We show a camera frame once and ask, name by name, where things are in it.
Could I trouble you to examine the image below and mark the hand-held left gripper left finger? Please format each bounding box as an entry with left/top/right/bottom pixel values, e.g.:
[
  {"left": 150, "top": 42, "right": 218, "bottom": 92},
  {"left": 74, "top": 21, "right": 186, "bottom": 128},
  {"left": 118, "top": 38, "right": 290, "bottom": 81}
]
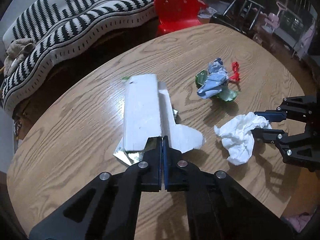
[{"left": 29, "top": 136, "right": 163, "bottom": 240}]

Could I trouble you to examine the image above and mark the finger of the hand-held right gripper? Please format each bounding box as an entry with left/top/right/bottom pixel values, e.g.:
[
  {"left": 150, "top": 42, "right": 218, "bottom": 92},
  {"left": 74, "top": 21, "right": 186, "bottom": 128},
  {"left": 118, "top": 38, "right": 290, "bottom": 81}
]
[
  {"left": 254, "top": 95, "right": 320, "bottom": 123},
  {"left": 251, "top": 129, "right": 320, "bottom": 172}
]

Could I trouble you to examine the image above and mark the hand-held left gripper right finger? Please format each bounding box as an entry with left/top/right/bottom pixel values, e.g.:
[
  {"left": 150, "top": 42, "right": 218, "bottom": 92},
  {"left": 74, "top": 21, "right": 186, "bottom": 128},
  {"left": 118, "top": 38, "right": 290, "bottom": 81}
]
[{"left": 163, "top": 135, "right": 294, "bottom": 240}]

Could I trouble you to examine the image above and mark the white tissue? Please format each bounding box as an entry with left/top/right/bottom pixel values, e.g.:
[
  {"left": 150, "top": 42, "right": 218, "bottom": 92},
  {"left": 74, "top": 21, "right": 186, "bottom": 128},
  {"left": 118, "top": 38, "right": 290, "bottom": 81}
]
[{"left": 214, "top": 112, "right": 272, "bottom": 166}]

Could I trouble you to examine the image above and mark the white carton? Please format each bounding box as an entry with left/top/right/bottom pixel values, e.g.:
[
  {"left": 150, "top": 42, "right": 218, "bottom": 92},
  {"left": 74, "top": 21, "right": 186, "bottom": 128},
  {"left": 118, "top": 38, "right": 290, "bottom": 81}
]
[{"left": 113, "top": 74, "right": 206, "bottom": 167}]

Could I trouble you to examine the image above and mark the green plastic wrapper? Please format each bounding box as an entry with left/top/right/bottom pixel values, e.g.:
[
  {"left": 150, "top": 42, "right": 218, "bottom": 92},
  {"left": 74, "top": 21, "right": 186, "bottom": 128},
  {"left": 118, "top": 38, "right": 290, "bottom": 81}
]
[{"left": 195, "top": 70, "right": 238, "bottom": 102}]

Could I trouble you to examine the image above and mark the red crumpled wrapper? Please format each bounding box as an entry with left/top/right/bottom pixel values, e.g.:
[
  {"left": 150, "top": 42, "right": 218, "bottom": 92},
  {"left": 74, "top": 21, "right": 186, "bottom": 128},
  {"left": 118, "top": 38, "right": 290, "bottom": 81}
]
[{"left": 229, "top": 62, "right": 242, "bottom": 82}]

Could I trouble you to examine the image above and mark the crumpled blue paper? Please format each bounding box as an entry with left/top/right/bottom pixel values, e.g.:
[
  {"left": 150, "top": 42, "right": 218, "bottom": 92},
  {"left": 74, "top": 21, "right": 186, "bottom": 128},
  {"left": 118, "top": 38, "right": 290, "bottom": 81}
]
[{"left": 197, "top": 58, "right": 229, "bottom": 100}]

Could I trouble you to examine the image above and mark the pink cloth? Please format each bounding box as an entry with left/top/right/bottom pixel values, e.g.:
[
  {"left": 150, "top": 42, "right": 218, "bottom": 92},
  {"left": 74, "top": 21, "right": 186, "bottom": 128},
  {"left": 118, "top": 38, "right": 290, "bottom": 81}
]
[{"left": 285, "top": 212, "right": 313, "bottom": 233}]

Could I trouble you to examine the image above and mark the pink toy chair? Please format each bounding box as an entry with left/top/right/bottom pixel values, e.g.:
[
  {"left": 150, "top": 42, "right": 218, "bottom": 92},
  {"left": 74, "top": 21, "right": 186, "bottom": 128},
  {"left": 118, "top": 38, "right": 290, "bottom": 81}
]
[{"left": 265, "top": 1, "right": 288, "bottom": 28}]

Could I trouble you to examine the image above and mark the black metal chair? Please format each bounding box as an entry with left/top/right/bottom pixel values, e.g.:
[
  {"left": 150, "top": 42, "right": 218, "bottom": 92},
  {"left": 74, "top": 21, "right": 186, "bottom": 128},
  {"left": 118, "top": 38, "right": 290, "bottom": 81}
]
[{"left": 210, "top": 0, "right": 265, "bottom": 34}]

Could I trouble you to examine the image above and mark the red plastic chair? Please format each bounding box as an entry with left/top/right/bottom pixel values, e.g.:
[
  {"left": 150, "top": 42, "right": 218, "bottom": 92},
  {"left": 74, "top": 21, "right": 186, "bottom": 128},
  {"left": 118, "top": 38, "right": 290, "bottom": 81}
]
[{"left": 153, "top": 0, "right": 208, "bottom": 37}]

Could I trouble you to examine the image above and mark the black white striped sofa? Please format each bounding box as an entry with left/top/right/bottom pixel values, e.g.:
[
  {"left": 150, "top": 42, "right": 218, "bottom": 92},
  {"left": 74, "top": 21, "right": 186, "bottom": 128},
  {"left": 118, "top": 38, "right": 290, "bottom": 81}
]
[{"left": 0, "top": 0, "right": 160, "bottom": 110}]

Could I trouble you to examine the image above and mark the brown plush toy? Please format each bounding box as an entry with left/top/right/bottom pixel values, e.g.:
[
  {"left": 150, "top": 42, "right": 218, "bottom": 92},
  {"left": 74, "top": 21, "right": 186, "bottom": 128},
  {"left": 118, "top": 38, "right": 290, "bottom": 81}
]
[{"left": 4, "top": 39, "right": 35, "bottom": 77}]

